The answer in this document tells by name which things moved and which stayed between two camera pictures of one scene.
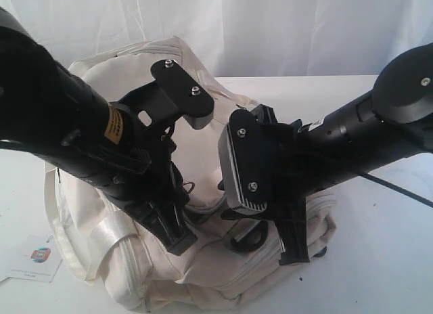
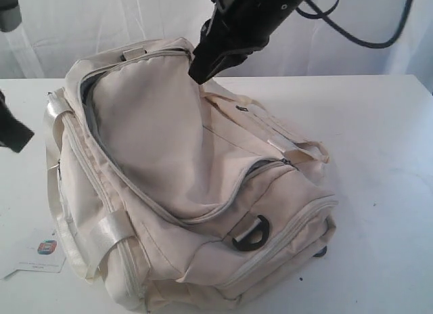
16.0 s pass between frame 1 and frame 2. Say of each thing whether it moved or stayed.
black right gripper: moved
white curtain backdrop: stayed
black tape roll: stayed
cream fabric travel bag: stayed
